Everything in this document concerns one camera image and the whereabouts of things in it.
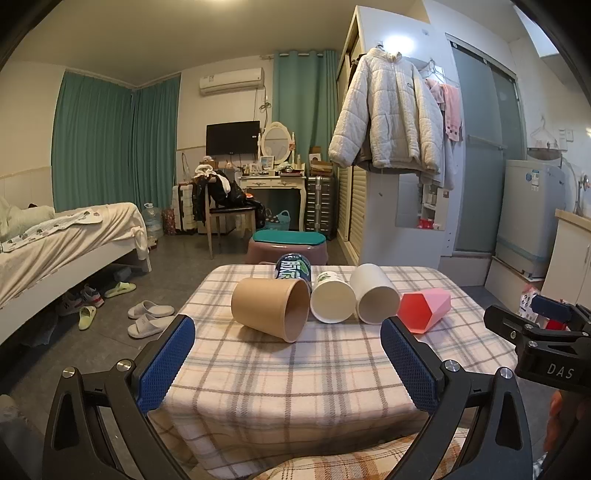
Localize orange plaid cloth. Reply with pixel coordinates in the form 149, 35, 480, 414
256, 431, 468, 480

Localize wooden chair with clothes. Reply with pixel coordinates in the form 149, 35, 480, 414
191, 161, 257, 223

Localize white suitcase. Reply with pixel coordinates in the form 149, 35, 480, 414
172, 182, 205, 234

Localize clear water jug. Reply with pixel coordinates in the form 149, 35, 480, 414
142, 202, 165, 240

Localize teal plastic basket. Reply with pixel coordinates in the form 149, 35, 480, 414
265, 210, 292, 232

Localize white leaning board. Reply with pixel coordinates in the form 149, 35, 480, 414
484, 255, 546, 302

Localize white paper cup green print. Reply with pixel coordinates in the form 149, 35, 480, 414
310, 271, 358, 324

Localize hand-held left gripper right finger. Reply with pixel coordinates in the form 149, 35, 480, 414
380, 316, 551, 480

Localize dark blue printed can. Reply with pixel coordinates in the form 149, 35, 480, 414
274, 253, 313, 282

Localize brown paper cup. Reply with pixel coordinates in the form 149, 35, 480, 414
231, 276, 311, 343

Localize cardboard box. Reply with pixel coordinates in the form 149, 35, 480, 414
308, 147, 334, 176

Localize grey sneakers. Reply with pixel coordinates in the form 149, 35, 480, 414
57, 285, 105, 317

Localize pink hanging clothes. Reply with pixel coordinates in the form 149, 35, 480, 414
425, 78, 464, 144

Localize green curtain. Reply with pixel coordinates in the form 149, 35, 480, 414
51, 71, 136, 214
131, 75, 181, 212
271, 49, 341, 163

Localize teal stool cushion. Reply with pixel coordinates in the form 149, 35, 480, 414
252, 229, 327, 247

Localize plaid tablecloth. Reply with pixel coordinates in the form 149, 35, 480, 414
148, 264, 519, 480

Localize white side cabinet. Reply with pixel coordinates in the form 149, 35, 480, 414
545, 209, 591, 305

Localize white puffer jacket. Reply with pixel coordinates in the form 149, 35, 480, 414
328, 46, 445, 175

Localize white slipper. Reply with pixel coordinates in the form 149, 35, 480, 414
127, 315, 177, 340
127, 300, 175, 319

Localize white washing machine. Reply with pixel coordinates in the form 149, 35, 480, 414
496, 159, 581, 280

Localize white red printed box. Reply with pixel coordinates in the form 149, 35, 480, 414
521, 286, 544, 320

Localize plain white cup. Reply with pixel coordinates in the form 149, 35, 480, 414
349, 263, 401, 325

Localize stool with green cushion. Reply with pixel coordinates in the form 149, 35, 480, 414
247, 231, 329, 267

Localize printed white blanket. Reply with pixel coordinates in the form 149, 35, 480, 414
0, 208, 105, 254

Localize pink hexagonal cup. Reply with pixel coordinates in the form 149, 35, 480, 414
398, 288, 452, 335

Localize frosted glass sliding door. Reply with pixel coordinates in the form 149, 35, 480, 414
444, 32, 530, 256

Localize black television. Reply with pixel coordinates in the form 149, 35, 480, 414
206, 121, 261, 156

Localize white dressing table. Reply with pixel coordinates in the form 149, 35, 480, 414
239, 174, 307, 232

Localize bed with beige sheet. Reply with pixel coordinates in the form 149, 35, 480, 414
0, 194, 153, 348

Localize oval white vanity mirror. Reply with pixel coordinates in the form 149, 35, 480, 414
257, 121, 296, 163

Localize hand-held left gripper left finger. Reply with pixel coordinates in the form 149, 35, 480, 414
41, 315, 197, 480

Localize silver suitcase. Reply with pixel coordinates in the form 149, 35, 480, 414
304, 175, 336, 241

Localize white air conditioner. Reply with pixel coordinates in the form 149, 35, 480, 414
198, 68, 266, 97

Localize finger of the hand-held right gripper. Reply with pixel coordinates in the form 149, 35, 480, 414
483, 305, 546, 346
531, 295, 591, 334

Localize white wardrobe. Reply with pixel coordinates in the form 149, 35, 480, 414
335, 4, 459, 269

